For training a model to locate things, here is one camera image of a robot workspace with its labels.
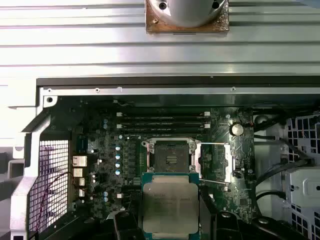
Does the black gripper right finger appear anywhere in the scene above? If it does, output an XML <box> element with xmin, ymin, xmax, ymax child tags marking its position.
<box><xmin>198</xmin><ymin>192</ymin><xmax>303</xmax><ymax>240</ymax></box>

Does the CPU socket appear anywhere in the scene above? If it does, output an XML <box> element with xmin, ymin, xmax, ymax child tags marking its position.
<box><xmin>140</xmin><ymin>136</ymin><xmax>201</xmax><ymax>174</ymax></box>

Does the black PC case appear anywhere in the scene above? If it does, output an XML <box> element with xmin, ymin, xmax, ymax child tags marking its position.
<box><xmin>8</xmin><ymin>76</ymin><xmax>320</xmax><ymax>240</ymax></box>

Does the metal socket cover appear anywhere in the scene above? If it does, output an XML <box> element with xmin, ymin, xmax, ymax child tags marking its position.
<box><xmin>196</xmin><ymin>141</ymin><xmax>238</xmax><ymax>185</ymax></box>

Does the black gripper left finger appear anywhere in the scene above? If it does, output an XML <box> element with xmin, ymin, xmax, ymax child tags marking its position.
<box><xmin>109</xmin><ymin>209</ymin><xmax>146</xmax><ymax>240</ymax></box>

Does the square brown base plate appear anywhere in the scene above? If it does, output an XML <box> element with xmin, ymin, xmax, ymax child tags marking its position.
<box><xmin>145</xmin><ymin>0</ymin><xmax>230</xmax><ymax>35</ymax></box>

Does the silver metal disk bay cage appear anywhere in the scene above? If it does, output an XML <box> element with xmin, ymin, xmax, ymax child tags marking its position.
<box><xmin>284</xmin><ymin>113</ymin><xmax>320</xmax><ymax>240</ymax></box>

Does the silver CPU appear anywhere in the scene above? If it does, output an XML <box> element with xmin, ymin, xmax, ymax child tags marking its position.
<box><xmin>141</xmin><ymin>172</ymin><xmax>201</xmax><ymax>237</ymax></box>

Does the black cable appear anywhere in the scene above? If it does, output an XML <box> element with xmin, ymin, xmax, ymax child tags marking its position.
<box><xmin>253</xmin><ymin>158</ymin><xmax>310</xmax><ymax>187</ymax></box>
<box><xmin>253</xmin><ymin>189</ymin><xmax>288</xmax><ymax>208</ymax></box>

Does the RAM slot with black clips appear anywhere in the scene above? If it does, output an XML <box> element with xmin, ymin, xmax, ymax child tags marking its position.
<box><xmin>116</xmin><ymin>128</ymin><xmax>211</xmax><ymax>134</ymax></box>
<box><xmin>116</xmin><ymin>116</ymin><xmax>211</xmax><ymax>122</ymax></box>

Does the green motherboard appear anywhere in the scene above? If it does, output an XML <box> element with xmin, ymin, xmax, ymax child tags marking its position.
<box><xmin>70</xmin><ymin>106</ymin><xmax>256</xmax><ymax>226</ymax></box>

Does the RAM slot with white clips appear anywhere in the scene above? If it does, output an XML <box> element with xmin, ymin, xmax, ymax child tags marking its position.
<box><xmin>116</xmin><ymin>111</ymin><xmax>211</xmax><ymax>117</ymax></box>
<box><xmin>116</xmin><ymin>123</ymin><xmax>211</xmax><ymax>129</ymax></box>

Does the silver coin cell battery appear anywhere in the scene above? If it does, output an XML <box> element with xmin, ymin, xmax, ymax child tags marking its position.
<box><xmin>229</xmin><ymin>122</ymin><xmax>245</xmax><ymax>137</ymax></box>

